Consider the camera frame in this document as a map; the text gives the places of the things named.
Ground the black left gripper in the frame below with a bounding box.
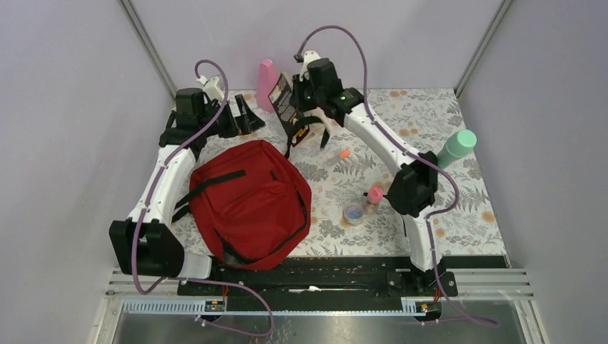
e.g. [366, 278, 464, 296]
[199, 95, 265, 138]

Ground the red student backpack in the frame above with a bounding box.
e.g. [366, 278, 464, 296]
[177, 117, 321, 270]

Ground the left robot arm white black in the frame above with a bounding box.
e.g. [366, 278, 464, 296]
[109, 87, 265, 295]

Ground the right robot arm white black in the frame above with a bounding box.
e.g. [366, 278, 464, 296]
[290, 52, 440, 295]

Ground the pink cone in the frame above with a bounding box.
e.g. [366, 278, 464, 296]
[256, 59, 279, 113]

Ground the orange capped glue stick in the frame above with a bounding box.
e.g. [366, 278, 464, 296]
[326, 149, 351, 166]

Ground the floral table mat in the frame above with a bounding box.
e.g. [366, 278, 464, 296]
[170, 88, 508, 258]

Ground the pink capped small bottle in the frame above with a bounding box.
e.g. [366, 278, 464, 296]
[363, 186, 384, 214]

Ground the clear cup with colourful bits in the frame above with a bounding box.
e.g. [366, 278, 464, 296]
[343, 201, 365, 226]

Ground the mint green bottle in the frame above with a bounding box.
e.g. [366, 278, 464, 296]
[437, 129, 478, 169]

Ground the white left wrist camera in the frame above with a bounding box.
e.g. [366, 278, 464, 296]
[196, 75, 225, 102]

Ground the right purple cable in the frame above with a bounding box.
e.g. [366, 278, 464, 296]
[293, 24, 500, 328]

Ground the purple cable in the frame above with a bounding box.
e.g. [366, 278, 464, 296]
[130, 59, 275, 337]
[293, 24, 500, 328]

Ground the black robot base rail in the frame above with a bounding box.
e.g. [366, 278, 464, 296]
[176, 255, 508, 312]

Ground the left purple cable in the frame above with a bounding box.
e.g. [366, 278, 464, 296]
[130, 59, 275, 337]

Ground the slotted cable duct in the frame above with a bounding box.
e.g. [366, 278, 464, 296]
[123, 297, 440, 317]

